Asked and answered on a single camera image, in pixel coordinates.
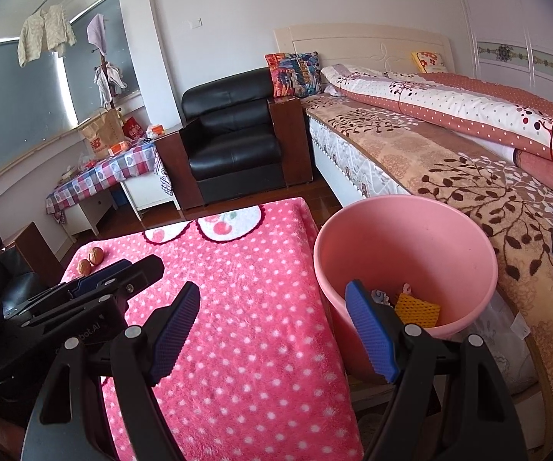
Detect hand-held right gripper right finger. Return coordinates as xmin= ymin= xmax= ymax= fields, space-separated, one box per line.
xmin=345 ymin=279 xmax=530 ymax=461

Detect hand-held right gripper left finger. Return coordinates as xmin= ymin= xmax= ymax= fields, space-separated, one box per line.
xmin=21 ymin=280 xmax=203 ymax=461

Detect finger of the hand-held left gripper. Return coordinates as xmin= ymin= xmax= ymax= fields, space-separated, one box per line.
xmin=24 ymin=254 xmax=165 ymax=328
xmin=33 ymin=258 xmax=135 ymax=304

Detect yellow foam fruit net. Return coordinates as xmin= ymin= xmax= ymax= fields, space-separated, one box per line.
xmin=394 ymin=293 xmax=441 ymax=328

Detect pink plastic bucket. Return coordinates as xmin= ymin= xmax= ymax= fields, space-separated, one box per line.
xmin=313 ymin=195 xmax=499 ymax=386

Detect pink polka dot blanket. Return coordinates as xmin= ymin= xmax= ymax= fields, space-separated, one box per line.
xmin=60 ymin=197 xmax=366 ymax=461

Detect white table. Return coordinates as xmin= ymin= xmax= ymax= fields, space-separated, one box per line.
xmin=62 ymin=173 xmax=181 ymax=244

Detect checked tablecloth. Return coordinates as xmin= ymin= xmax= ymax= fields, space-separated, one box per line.
xmin=46 ymin=143 xmax=158 ymax=224

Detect black white patterned cloth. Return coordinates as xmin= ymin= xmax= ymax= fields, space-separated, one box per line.
xmin=154 ymin=151 xmax=176 ymax=198

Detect brown paper bag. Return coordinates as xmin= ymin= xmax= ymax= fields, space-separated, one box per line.
xmin=77 ymin=108 xmax=126 ymax=159

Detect red box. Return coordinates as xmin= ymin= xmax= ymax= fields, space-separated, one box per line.
xmin=123 ymin=116 xmax=145 ymax=143

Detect black leather armchair wooden sides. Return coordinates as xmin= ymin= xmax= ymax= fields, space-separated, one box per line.
xmin=154 ymin=67 xmax=314 ymax=210

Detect brown leaf pattern blanket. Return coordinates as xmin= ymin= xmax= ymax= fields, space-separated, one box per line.
xmin=302 ymin=93 xmax=553 ymax=461

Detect white bed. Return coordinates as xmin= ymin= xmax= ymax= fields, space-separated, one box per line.
xmin=273 ymin=23 xmax=553 ymax=461

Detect grey window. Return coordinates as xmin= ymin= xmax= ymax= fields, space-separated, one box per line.
xmin=0 ymin=2 xmax=141 ymax=178

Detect wooden coat rack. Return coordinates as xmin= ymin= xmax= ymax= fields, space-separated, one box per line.
xmin=91 ymin=48 xmax=128 ymax=111

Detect light purple hanging cloth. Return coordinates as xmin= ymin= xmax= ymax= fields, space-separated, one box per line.
xmin=86 ymin=13 xmax=109 ymax=56

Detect white pink floral quilt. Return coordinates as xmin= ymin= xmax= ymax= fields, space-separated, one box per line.
xmin=321 ymin=63 xmax=553 ymax=174

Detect cream cardigan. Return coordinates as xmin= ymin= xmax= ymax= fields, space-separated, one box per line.
xmin=17 ymin=5 xmax=78 ymax=68

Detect colourful printed pillow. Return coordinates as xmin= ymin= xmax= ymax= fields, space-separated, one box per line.
xmin=264 ymin=52 xmax=325 ymax=99

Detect yellow pillow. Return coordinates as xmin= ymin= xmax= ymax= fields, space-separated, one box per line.
xmin=411 ymin=50 xmax=450 ymax=74

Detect white wardrobe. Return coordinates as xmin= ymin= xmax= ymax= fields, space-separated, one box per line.
xmin=449 ymin=0 xmax=553 ymax=90

